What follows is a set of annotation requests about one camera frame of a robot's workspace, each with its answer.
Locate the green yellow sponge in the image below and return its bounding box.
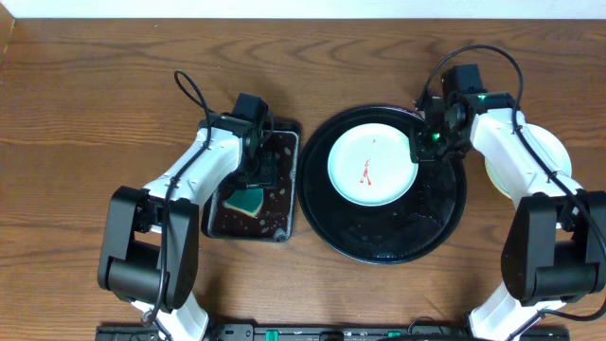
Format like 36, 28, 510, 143
223, 188, 264, 218

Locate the light green plate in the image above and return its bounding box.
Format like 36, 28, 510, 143
484, 124, 572, 198
328, 123, 419, 206

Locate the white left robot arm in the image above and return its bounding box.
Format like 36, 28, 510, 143
98, 118, 273, 340

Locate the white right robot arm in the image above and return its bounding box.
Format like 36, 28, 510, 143
412, 90, 605, 340

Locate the black rectangular water tray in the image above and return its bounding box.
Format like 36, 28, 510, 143
201, 120, 301, 242

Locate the black round tray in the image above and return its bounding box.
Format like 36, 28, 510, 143
296, 105, 467, 264

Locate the right black cable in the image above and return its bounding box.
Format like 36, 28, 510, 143
419, 45, 606, 323

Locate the black cable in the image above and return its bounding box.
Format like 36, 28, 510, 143
141, 69, 214, 341
419, 45, 606, 323

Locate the left black cable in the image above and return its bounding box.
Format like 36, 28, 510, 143
141, 69, 214, 341

